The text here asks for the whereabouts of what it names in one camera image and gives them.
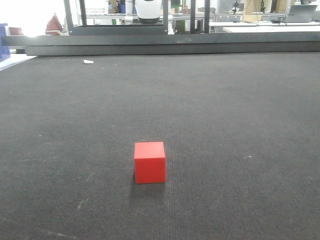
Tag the white background table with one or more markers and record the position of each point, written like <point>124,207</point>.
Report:
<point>266,27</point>

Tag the red magnetic cube block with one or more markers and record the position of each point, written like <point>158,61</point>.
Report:
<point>149,162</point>

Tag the white paper scrap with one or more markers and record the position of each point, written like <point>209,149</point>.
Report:
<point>88,62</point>

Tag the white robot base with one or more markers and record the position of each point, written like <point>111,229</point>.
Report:
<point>148,17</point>

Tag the red cloth object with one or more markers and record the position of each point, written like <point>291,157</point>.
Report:
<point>53,26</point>

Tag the black board edge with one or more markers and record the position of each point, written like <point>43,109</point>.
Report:
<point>179,44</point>

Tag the grey laptop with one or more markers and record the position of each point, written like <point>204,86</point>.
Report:
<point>300,14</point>

